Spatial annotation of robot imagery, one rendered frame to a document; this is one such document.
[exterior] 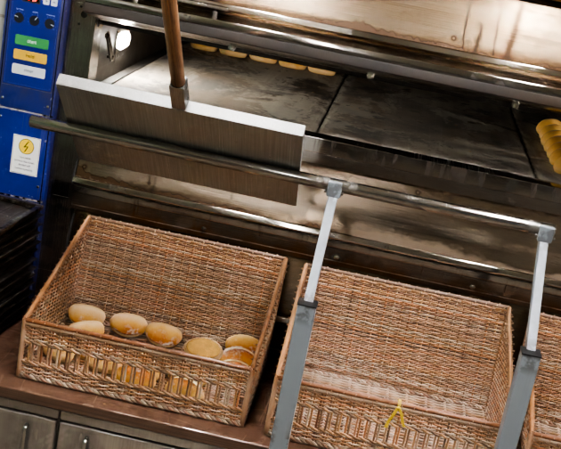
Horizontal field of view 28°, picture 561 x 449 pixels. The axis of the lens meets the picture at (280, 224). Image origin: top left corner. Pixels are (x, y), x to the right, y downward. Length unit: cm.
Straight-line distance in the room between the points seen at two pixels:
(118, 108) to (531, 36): 103
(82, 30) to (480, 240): 116
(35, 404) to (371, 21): 123
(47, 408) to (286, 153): 81
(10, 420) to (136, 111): 78
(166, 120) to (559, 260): 110
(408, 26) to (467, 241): 58
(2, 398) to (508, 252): 131
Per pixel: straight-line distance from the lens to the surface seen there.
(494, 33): 283
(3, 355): 281
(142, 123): 253
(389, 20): 282
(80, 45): 297
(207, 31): 273
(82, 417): 265
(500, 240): 294
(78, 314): 296
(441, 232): 293
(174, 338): 290
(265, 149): 249
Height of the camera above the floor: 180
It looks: 17 degrees down
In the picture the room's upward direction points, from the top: 11 degrees clockwise
